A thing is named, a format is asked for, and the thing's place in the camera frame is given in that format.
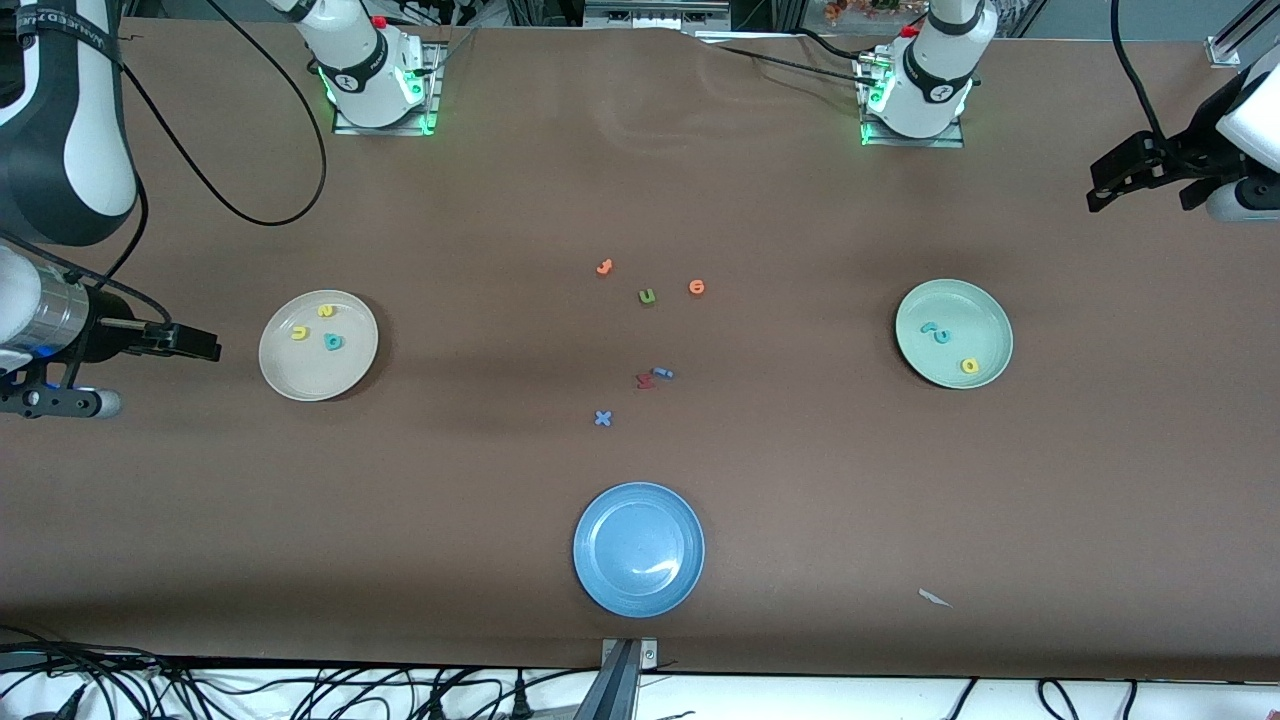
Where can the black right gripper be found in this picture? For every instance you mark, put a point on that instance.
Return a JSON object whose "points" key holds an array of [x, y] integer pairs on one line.
{"points": [[103, 333]]}

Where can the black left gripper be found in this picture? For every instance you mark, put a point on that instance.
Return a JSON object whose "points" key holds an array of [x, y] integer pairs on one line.
{"points": [[1192, 152]]}

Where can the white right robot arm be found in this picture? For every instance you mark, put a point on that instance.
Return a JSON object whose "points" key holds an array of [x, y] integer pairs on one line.
{"points": [[80, 140]]}

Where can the beige brown plate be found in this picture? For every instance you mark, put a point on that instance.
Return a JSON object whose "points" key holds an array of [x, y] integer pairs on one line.
{"points": [[300, 370]]}

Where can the aluminium profile bar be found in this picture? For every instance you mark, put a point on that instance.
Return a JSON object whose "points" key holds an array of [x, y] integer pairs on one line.
{"points": [[1225, 50]]}

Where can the pale green plate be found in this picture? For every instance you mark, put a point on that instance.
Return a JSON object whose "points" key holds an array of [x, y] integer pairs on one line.
{"points": [[985, 320]]}

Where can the orange dried flowers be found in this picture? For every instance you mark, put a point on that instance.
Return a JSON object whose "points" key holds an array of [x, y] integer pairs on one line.
{"points": [[850, 10]]}

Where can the white paper scrap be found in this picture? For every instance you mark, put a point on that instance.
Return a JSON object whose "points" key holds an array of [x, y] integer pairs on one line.
{"points": [[935, 598]]}

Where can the grey metal box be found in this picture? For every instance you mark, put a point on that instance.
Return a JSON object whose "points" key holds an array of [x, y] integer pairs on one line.
{"points": [[655, 15]]}

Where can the blue plate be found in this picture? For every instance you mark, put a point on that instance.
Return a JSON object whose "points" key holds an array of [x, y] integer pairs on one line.
{"points": [[638, 550]]}

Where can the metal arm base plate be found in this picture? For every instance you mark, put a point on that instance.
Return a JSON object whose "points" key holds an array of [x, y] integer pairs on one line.
{"points": [[915, 142], [436, 90]]}

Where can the grey metal camera bracket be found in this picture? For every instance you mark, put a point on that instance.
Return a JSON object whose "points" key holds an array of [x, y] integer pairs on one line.
{"points": [[622, 690]]}

